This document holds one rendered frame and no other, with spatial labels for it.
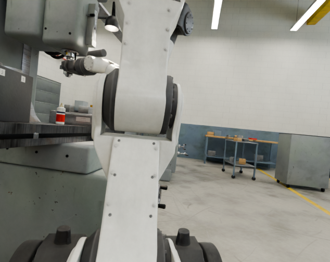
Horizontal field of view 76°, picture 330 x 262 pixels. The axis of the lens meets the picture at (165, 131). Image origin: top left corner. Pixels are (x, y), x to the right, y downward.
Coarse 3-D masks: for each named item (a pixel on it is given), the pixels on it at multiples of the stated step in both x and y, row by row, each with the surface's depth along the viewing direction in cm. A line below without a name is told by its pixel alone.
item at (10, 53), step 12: (0, 0) 109; (0, 12) 110; (0, 24) 111; (0, 36) 111; (0, 48) 112; (12, 48) 119; (24, 48) 126; (0, 60) 113; (12, 60) 120; (24, 60) 127; (36, 60) 137; (24, 72) 128; (36, 72) 138
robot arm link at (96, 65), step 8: (88, 56) 93; (96, 56) 98; (104, 56) 97; (80, 64) 100; (88, 64) 94; (96, 64) 94; (104, 64) 98; (88, 72) 100; (96, 72) 100; (104, 72) 101
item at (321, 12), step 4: (328, 0) 572; (324, 4) 591; (328, 4) 577; (320, 8) 611; (324, 8) 597; (328, 8) 595; (316, 12) 630; (320, 12) 617; (324, 12) 615; (312, 16) 654; (316, 16) 637; (320, 16) 635; (308, 20) 679; (312, 20) 661; (316, 20) 658; (308, 24) 686; (312, 24) 684
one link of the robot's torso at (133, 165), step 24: (96, 96) 44; (96, 120) 46; (96, 144) 46; (120, 144) 46; (144, 144) 47; (168, 144) 48; (120, 168) 43; (144, 168) 44; (120, 192) 41; (144, 192) 42; (120, 216) 40; (144, 216) 40; (96, 240) 38; (120, 240) 37; (144, 240) 38
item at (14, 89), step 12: (0, 72) 70; (12, 72) 76; (0, 84) 71; (12, 84) 76; (24, 84) 82; (0, 96) 71; (12, 96) 77; (24, 96) 83; (0, 108) 72; (12, 108) 77; (24, 108) 84; (0, 120) 72; (12, 120) 78; (24, 120) 84
